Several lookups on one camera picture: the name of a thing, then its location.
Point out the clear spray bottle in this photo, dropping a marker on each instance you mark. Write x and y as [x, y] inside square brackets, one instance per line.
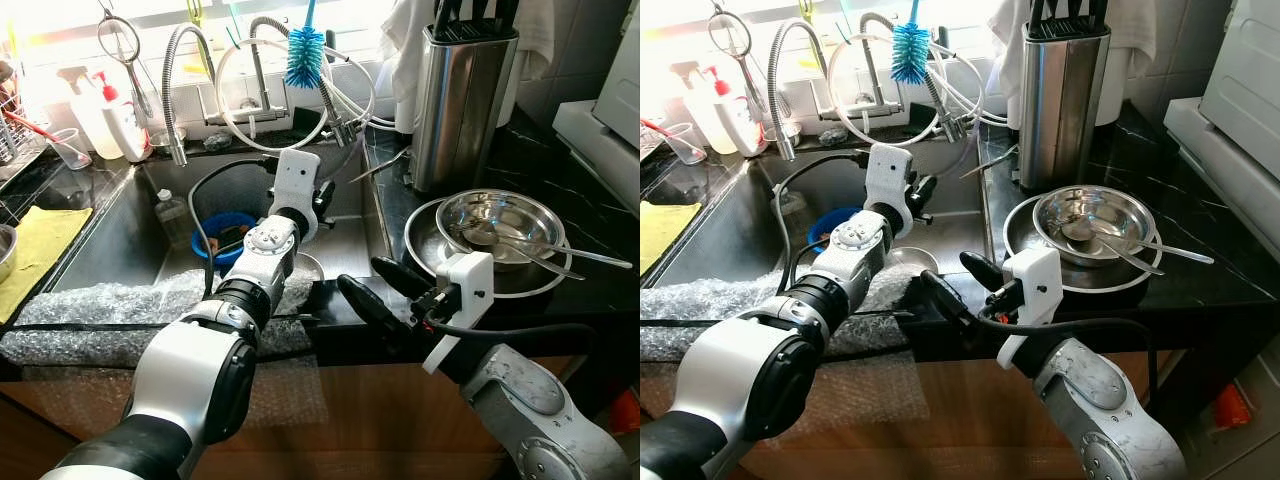
[690, 110]
[80, 125]

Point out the steel fork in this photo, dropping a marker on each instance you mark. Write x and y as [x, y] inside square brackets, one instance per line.
[550, 265]
[1140, 262]

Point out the wooden cabinet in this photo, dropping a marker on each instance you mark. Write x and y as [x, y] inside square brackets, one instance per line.
[400, 420]
[960, 430]

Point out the white countertop appliance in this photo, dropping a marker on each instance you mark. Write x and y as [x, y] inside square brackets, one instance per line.
[1240, 100]
[600, 130]

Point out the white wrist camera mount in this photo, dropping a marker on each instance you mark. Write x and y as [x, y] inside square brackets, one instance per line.
[1035, 280]
[295, 180]
[888, 175]
[470, 285]

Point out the large steel plate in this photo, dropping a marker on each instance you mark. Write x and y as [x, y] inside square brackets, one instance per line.
[430, 255]
[1020, 250]

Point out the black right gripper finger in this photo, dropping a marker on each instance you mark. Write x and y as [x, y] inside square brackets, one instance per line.
[950, 300]
[370, 305]
[400, 275]
[982, 270]

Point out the blue bottle brush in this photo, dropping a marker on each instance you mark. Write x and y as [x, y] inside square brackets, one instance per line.
[910, 52]
[304, 58]

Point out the blue plastic bowl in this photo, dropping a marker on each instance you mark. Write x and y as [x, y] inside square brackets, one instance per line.
[825, 222]
[215, 222]

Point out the steel gooseneck spring faucet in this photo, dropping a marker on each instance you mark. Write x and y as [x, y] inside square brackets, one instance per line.
[178, 148]
[787, 145]

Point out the red plastic item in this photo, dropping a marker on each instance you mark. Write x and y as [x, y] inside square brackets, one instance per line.
[1230, 408]
[622, 410]

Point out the small steel bowl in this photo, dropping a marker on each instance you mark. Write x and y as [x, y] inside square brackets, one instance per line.
[915, 260]
[312, 268]

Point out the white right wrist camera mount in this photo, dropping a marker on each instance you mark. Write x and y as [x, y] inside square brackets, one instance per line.
[470, 285]
[1035, 280]

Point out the white hanging cloth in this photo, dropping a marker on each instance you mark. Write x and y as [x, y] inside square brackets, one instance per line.
[1005, 50]
[405, 50]

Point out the stainless steel sink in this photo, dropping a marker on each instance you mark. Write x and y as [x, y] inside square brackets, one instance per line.
[730, 235]
[130, 235]

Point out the clear plastic bottle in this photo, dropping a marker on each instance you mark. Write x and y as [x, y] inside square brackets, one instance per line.
[172, 215]
[790, 205]

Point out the thin steel knife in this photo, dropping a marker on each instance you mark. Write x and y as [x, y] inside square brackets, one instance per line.
[990, 162]
[380, 166]

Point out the steel filter tap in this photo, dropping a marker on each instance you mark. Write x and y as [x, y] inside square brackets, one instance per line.
[873, 80]
[262, 85]

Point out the tiny steel bowl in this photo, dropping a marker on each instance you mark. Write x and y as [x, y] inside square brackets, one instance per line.
[772, 135]
[165, 137]

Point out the grey scrub ball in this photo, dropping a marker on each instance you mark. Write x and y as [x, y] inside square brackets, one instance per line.
[832, 137]
[218, 141]

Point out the clear plastic cup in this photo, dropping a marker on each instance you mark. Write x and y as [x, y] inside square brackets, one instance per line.
[685, 145]
[72, 150]

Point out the stainless steel knife block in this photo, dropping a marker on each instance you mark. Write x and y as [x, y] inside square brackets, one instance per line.
[1060, 110]
[460, 110]

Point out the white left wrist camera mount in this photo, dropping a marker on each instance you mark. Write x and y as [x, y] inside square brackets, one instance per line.
[295, 180]
[888, 175]

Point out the yellow cleaning cloth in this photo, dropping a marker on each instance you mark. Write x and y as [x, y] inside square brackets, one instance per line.
[660, 230]
[35, 250]

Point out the bubble wrap sheet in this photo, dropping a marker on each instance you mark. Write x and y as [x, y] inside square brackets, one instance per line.
[880, 390]
[700, 310]
[100, 310]
[280, 395]

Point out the white red pump bottle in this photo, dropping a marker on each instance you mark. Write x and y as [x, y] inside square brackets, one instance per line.
[125, 130]
[735, 120]

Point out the wide steel bowl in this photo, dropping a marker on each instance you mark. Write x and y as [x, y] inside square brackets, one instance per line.
[500, 215]
[1100, 210]

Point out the black knife sharpener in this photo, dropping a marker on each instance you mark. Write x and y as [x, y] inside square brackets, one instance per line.
[942, 38]
[330, 40]

